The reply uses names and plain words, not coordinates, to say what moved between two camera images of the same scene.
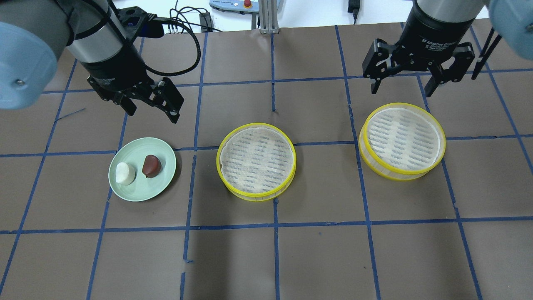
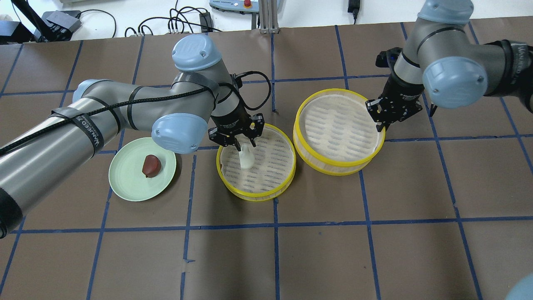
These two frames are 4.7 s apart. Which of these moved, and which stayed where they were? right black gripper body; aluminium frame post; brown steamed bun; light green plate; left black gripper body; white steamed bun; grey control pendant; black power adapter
Moved: right black gripper body; left black gripper body; white steamed bun
Stayed: brown steamed bun; light green plate; black power adapter; aluminium frame post; grey control pendant
